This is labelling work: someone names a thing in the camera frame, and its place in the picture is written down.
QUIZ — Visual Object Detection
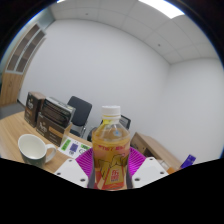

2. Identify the black box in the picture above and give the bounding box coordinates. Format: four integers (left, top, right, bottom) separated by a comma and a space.
40, 96, 77, 128

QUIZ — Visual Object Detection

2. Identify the orange-label tea bottle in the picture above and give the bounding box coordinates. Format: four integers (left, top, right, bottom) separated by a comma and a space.
91, 105, 131, 191

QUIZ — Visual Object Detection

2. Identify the wooden glass-door cabinet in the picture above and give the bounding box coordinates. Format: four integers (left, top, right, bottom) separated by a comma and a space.
0, 22, 47, 108

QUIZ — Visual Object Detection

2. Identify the dark fabric office chair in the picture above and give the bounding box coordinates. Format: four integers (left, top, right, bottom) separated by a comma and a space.
66, 95, 93, 138

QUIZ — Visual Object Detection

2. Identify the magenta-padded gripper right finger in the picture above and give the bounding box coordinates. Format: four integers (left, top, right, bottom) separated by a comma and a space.
127, 146, 169, 189

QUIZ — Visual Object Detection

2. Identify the wooden side desk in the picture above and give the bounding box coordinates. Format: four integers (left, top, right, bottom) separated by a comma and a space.
129, 132, 183, 171

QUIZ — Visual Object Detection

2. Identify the black mesh office chair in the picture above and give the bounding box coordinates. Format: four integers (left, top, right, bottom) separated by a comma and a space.
87, 114, 132, 143

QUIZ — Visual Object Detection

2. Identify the tall dark brown carton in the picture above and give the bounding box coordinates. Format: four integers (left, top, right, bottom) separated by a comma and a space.
23, 91, 47, 128

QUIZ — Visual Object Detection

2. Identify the purple box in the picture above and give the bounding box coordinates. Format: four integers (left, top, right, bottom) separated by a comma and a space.
179, 154, 197, 170

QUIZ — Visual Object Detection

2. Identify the brown and black carton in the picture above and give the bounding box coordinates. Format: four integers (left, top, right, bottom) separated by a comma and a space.
35, 112, 73, 148

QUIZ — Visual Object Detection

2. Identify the printed paper sheet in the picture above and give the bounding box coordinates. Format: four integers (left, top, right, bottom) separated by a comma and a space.
58, 136, 93, 159

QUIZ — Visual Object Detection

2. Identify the green and white mug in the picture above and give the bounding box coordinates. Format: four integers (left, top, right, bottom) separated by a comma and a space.
17, 133, 58, 169

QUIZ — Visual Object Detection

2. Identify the large ceiling light panel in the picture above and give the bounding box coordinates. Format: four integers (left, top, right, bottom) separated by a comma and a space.
138, 0, 185, 20

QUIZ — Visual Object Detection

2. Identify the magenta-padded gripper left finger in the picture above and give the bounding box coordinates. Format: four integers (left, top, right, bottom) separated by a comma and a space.
53, 148, 96, 189

